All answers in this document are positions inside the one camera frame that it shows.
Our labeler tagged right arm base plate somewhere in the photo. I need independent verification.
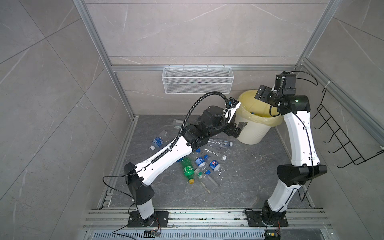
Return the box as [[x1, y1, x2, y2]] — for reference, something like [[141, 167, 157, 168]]
[[244, 209, 289, 227]]

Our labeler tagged clear crushed bottle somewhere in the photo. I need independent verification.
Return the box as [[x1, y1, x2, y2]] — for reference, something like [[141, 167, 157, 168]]
[[203, 146, 228, 161]]

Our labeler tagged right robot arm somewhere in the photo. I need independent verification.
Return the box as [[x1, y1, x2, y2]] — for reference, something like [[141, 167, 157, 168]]
[[255, 72, 328, 227]]

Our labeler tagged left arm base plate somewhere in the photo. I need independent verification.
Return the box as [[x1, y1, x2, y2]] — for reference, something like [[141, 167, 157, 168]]
[[128, 211, 170, 228]]

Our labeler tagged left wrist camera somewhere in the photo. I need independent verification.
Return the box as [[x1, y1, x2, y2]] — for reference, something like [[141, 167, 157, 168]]
[[224, 98, 241, 124]]

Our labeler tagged white wire mesh basket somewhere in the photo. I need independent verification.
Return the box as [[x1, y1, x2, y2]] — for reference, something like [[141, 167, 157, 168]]
[[162, 67, 234, 95]]

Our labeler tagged Pepsi blue label bottle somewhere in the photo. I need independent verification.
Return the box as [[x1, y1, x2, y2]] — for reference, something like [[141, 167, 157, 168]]
[[204, 155, 223, 176]]

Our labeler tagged clear bottle green label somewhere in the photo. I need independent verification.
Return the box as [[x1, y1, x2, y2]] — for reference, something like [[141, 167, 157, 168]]
[[173, 119, 184, 130]]

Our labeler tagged green Sprite bottle yellow cap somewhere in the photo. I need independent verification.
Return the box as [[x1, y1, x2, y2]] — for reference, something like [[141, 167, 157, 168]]
[[180, 157, 195, 184]]

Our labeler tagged aluminium front rail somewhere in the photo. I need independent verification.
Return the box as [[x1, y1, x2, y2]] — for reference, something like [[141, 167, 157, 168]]
[[81, 208, 337, 240]]

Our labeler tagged yellow bin liner bag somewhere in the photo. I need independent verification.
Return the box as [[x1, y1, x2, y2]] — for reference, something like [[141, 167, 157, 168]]
[[235, 90, 284, 127]]

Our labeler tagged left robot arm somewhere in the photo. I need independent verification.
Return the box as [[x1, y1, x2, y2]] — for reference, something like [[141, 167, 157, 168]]
[[124, 99, 246, 222]]

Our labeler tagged clear bottle white cap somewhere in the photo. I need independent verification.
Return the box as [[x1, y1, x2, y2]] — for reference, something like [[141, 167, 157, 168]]
[[207, 139, 234, 148]]

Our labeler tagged black wire hook rack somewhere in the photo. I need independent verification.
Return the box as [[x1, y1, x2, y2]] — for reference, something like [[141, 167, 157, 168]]
[[311, 88, 384, 169]]

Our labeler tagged white plastic waste bin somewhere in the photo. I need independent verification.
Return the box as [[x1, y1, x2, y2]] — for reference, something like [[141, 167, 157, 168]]
[[235, 115, 283, 145]]

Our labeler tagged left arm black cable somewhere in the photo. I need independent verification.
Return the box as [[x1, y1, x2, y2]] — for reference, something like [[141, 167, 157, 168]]
[[102, 91, 230, 240]]

